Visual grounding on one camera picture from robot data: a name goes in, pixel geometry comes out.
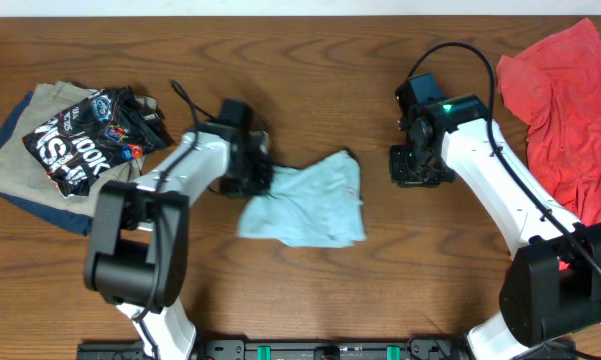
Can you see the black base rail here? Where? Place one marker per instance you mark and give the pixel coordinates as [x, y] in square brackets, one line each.
[415, 349]

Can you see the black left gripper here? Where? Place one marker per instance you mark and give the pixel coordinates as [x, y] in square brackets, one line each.
[262, 184]

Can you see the light blue t-shirt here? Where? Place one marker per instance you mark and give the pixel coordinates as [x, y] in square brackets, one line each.
[317, 206]

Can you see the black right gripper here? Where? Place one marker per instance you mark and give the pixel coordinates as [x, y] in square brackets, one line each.
[405, 178]

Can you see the beige folded shirt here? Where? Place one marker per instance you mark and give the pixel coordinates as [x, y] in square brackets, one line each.
[23, 178]

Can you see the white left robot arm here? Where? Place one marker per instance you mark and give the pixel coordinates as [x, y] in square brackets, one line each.
[138, 249]

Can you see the black printed folded jersey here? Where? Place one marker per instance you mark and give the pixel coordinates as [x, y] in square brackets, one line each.
[79, 144]

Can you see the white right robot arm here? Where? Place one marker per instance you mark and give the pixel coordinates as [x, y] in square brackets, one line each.
[553, 285]

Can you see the navy blue folded shirt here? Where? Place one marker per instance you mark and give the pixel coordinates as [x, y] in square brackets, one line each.
[66, 220]

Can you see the red t-shirt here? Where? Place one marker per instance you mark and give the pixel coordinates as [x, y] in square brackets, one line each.
[554, 87]

